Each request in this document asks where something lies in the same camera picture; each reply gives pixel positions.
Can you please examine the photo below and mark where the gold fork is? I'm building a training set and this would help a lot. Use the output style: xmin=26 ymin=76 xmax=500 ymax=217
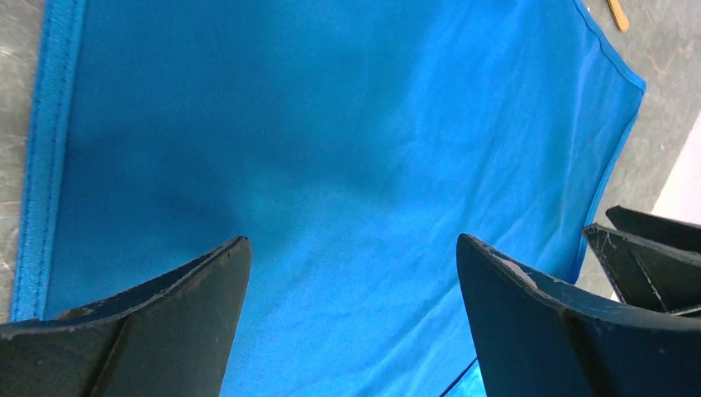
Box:
xmin=607 ymin=0 xmax=630 ymax=32

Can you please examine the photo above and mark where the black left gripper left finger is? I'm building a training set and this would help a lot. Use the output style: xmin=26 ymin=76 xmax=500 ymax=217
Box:
xmin=1 ymin=237 xmax=251 ymax=396

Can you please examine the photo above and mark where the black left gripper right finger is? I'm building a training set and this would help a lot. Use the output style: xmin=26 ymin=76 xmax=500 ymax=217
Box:
xmin=456 ymin=234 xmax=700 ymax=396

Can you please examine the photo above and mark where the blue cloth napkin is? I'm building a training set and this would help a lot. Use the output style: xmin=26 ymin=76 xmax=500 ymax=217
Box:
xmin=10 ymin=1 xmax=646 ymax=396

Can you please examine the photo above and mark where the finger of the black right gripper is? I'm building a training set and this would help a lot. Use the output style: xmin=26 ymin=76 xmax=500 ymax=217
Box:
xmin=582 ymin=206 xmax=700 ymax=318

